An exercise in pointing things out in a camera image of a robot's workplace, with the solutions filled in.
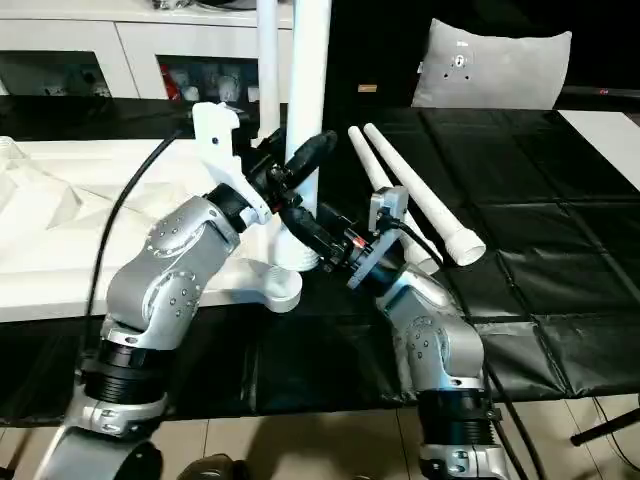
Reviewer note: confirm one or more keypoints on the black stand leg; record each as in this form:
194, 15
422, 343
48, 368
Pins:
605, 427

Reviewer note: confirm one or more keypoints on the grey crumpled cloth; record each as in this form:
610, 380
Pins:
170, 5

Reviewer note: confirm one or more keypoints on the black cabinet with gold label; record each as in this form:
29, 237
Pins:
370, 50

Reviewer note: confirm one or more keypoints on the white sideboard with glass doors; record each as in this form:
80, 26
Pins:
125, 40

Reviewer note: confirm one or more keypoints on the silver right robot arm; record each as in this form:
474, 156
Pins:
430, 340

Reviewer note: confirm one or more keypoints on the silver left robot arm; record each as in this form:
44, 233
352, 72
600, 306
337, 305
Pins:
165, 270

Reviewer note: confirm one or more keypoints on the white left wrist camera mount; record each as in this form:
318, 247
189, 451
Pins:
215, 140

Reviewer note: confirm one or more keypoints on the dark round helmet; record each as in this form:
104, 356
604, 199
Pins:
227, 4

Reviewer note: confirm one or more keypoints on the black work mat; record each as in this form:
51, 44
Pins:
525, 200

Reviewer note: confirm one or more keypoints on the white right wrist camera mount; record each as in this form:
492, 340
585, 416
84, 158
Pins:
390, 200

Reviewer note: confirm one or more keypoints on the grey cushion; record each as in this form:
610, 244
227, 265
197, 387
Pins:
500, 65

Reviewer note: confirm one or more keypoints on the red bottle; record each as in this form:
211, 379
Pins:
172, 82

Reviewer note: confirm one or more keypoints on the white plastic table top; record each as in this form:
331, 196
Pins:
75, 225

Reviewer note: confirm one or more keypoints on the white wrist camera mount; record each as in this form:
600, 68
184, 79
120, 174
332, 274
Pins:
215, 140
390, 200

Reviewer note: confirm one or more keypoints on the small white cup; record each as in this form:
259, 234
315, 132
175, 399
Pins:
252, 92
190, 92

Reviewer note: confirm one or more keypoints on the printed glass jar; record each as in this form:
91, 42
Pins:
230, 85
212, 82

